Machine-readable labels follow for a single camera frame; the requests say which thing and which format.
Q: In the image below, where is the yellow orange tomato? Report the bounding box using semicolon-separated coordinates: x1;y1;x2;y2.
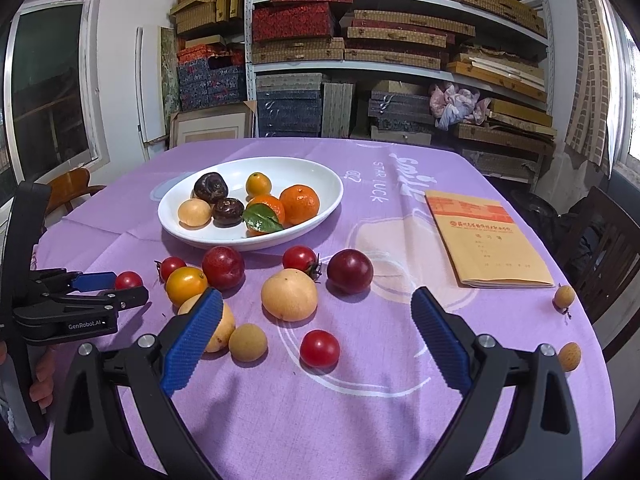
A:
165;266;208;307

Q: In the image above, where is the pale yellow pear fruit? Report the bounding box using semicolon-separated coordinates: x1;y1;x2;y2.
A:
177;294;235;353

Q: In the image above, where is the tan longan fruit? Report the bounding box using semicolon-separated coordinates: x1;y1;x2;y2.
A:
229;323;268;363

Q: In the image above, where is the dark brown passion fruit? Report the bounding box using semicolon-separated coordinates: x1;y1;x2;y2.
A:
193;172;229;205

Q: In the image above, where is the mandarin orange with leaf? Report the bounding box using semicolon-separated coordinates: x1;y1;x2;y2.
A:
243;195;285;236

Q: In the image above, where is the yellow-green citrus fruit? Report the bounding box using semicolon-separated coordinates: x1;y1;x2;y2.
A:
245;172;272;198

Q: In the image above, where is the dark brown mangosteen fruit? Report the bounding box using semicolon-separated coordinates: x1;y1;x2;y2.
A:
213;197;245;228

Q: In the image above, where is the grey knitted sleeve forearm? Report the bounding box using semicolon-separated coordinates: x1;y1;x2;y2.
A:
0;356;36;444

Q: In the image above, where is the person's left hand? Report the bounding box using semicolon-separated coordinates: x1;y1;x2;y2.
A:
29;347;55;410

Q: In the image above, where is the small red cherry tomato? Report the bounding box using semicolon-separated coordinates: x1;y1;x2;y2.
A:
155;257;186;283
114;271;143;290

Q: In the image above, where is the small longan at edge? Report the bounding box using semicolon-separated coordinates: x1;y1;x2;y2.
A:
558;341;582;373

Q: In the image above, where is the brown wooden chair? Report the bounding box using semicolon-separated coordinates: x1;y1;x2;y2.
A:
46;167;105;217

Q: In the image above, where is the dark red plum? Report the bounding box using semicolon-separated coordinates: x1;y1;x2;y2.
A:
202;246;245;290
326;249;373;295

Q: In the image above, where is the small pale peach fruit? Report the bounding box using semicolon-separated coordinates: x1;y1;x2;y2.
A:
177;198;212;229

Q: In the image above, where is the small longan near notebook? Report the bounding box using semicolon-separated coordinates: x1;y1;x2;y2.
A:
552;285;576;318

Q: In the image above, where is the large pale peach fruit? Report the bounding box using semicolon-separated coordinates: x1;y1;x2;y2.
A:
260;269;318;322

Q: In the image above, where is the cherry tomato with stem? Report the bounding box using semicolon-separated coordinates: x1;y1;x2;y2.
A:
282;245;322;281

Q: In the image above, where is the red cherry tomato front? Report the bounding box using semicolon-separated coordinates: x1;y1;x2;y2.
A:
299;330;341;368

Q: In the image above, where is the small mandarin orange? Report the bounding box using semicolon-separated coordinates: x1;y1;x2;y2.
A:
280;184;320;226

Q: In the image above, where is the white oval plate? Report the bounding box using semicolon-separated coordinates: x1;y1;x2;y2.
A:
157;157;344;252

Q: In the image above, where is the brown paper notebook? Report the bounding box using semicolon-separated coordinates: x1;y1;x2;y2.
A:
425;191;554;288

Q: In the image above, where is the purple printed tablecloth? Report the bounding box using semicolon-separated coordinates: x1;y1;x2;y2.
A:
36;138;616;479

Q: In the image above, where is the dark wooden chair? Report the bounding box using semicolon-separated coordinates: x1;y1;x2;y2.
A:
554;186;639;323

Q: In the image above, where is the framed picture in cardboard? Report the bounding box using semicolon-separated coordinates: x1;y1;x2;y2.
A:
169;102;254;148

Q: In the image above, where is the patterned curtain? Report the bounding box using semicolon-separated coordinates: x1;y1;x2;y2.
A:
565;0;611;174

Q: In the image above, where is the pink plastic bag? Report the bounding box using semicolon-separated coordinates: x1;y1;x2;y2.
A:
428;82;491;131

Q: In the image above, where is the white metal shelving unit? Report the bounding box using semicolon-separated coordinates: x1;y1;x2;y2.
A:
247;0;555;184

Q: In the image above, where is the window with white frame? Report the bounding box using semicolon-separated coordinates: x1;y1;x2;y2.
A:
1;0;110;186

